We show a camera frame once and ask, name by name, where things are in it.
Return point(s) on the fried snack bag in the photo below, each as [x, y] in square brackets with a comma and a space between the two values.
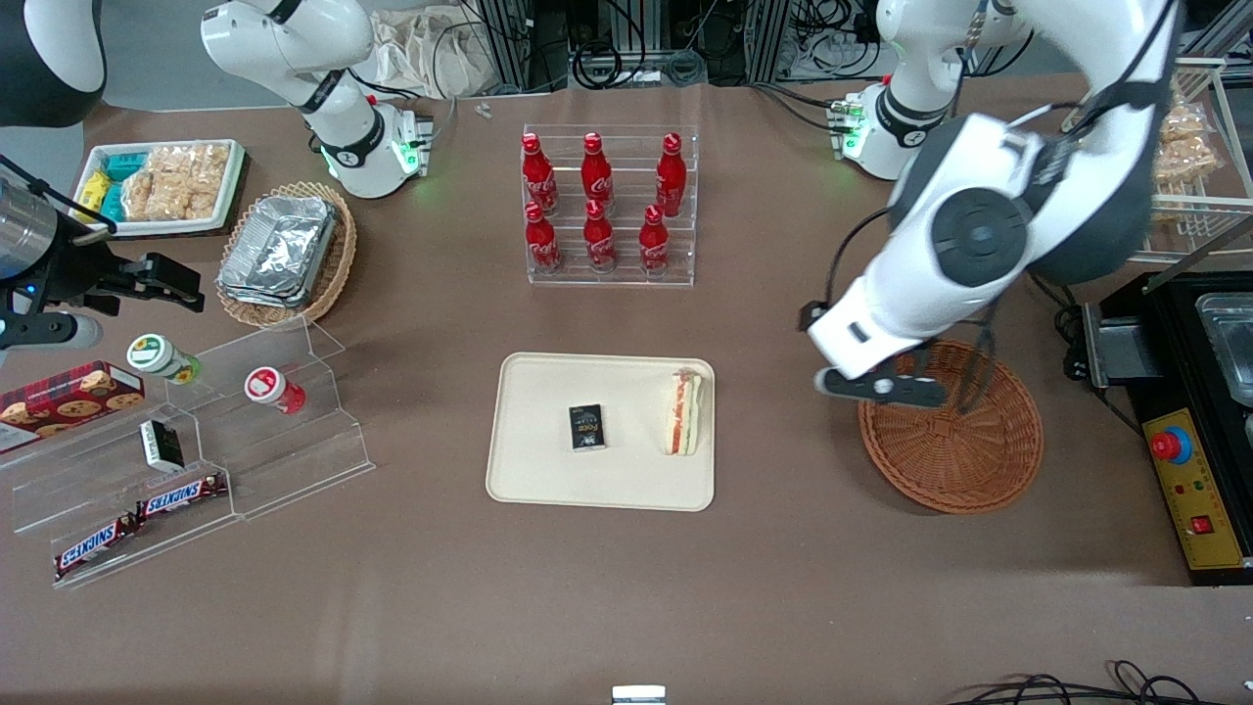
[1184, 147]

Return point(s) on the steel pan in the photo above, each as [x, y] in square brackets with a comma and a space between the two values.
[1233, 343]

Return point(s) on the cream plastic tray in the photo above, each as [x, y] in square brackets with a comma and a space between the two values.
[538, 441]

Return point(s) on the small black card box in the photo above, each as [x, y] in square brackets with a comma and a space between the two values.
[586, 428]

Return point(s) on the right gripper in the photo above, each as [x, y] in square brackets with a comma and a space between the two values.
[80, 273]

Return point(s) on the white cloth bag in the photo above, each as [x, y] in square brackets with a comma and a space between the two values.
[431, 59]

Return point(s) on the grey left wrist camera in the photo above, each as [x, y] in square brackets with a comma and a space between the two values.
[910, 392]

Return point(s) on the yellow emergency stop box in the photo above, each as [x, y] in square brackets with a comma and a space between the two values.
[1199, 490]

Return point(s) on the red cookie box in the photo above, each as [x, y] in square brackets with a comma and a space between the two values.
[59, 397]

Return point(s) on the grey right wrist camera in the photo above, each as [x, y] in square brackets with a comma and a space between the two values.
[49, 331]

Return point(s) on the red lid snack cup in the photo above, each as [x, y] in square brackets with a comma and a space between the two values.
[264, 384]

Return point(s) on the brown wicker basket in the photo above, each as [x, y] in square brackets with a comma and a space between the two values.
[959, 460]

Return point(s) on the teal snack packet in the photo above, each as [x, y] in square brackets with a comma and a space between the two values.
[113, 201]
[125, 164]

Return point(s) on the small black white box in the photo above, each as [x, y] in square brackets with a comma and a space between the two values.
[162, 446]

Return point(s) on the green lid snack cup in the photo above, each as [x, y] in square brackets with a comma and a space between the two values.
[152, 352]

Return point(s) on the clear acrylic stepped stand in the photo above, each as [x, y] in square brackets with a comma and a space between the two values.
[294, 470]

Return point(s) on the grey metal plate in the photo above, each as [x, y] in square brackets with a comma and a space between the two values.
[1126, 343]

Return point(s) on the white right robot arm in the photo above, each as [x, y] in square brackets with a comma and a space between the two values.
[343, 127]

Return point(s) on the white box edge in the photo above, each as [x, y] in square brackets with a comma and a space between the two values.
[638, 695]

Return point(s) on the clear rice cracker bag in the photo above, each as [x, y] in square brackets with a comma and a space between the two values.
[196, 166]
[147, 196]

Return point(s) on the red cola bottle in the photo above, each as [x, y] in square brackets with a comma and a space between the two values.
[596, 176]
[654, 245]
[671, 181]
[599, 240]
[541, 245]
[538, 181]

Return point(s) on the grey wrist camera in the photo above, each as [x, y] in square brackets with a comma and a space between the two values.
[49, 331]
[910, 392]

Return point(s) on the light wicker basket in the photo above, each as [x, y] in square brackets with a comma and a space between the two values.
[338, 269]

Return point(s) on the snickers chocolate bar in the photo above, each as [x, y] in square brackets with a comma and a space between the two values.
[176, 497]
[93, 546]

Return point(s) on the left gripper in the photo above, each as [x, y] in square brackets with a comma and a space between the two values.
[806, 315]

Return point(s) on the triangular sandwich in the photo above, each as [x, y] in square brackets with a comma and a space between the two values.
[682, 416]

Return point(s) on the aluminium foil container stack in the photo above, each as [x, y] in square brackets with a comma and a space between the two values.
[279, 250]

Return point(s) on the clear acrylic bottle rack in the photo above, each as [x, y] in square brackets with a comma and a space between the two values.
[631, 276]

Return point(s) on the white rectangular snack tray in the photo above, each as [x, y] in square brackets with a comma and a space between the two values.
[157, 227]

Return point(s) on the black appliance base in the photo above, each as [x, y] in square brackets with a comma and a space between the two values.
[1189, 392]

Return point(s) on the red emergency stop button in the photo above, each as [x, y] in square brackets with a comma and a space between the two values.
[1172, 446]

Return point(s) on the yellow snack packet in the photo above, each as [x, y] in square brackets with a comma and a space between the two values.
[93, 191]

